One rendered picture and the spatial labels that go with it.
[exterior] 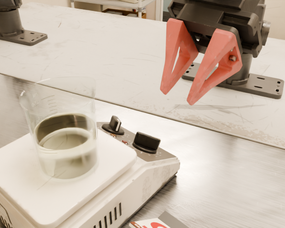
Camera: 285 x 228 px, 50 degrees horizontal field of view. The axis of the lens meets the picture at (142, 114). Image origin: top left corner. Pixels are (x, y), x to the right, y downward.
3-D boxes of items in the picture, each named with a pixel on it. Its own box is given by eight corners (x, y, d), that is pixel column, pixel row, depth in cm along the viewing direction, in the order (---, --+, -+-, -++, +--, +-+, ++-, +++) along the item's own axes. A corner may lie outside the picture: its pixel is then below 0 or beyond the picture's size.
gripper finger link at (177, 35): (192, 94, 29) (236, 13, 30) (135, 72, 33) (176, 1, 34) (207, 118, 35) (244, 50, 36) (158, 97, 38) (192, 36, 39)
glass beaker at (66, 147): (63, 201, 27) (47, 124, 22) (25, 166, 31) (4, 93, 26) (119, 160, 31) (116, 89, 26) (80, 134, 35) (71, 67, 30)
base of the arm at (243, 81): (292, 61, 53) (294, 47, 58) (182, 42, 59) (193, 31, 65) (280, 100, 57) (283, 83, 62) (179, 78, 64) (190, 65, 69)
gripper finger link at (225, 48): (199, 97, 28) (244, 15, 30) (140, 74, 32) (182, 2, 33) (214, 121, 34) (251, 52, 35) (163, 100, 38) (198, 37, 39)
